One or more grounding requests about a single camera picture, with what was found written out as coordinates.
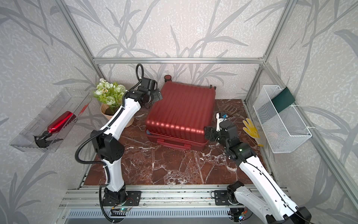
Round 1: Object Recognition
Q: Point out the white wire mesh basket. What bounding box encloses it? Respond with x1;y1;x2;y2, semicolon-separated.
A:
253;85;312;154

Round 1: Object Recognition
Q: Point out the red black spray bottle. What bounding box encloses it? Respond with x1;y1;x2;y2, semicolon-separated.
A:
34;111;77;148

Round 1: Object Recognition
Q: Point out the clear plastic wall bin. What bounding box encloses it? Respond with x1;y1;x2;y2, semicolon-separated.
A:
10;88;91;153

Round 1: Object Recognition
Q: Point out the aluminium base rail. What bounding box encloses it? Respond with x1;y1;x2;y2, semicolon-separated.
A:
57;184;294;209

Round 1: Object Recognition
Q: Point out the red hard-shell suitcase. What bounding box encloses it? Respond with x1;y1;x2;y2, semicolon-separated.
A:
145;81;216;151

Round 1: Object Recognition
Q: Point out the yellow rubber glove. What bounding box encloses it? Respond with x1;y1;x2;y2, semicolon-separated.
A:
242;118;264;147

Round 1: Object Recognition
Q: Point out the black corrugated cable hose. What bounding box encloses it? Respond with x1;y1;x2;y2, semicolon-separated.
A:
75;63;145;223

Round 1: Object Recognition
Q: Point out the dark green card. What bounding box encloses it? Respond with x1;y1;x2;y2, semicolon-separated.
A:
271;87;295;113

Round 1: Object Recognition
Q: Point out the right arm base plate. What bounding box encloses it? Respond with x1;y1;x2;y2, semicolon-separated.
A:
211;190;239;206

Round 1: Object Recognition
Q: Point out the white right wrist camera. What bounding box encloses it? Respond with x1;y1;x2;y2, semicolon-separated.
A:
216;112;228;132

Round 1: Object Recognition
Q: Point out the brown slotted litter scoop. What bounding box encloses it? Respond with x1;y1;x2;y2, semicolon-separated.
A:
224;105;246;119

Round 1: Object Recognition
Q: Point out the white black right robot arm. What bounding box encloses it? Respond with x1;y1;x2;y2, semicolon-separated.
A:
204;120;312;224

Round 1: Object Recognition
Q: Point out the white flowers green plant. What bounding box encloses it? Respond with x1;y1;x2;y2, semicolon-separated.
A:
93;78;127;113

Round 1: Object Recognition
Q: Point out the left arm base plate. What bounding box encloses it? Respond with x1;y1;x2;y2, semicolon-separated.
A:
102;191;142;207

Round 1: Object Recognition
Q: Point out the beige flower pot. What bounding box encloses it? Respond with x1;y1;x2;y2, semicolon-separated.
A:
100;103;135;128

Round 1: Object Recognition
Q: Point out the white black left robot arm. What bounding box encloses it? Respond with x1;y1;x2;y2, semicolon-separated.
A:
90;77;162;206

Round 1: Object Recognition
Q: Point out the aluminium cage frame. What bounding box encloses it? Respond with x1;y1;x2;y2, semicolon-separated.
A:
55;1;358;209

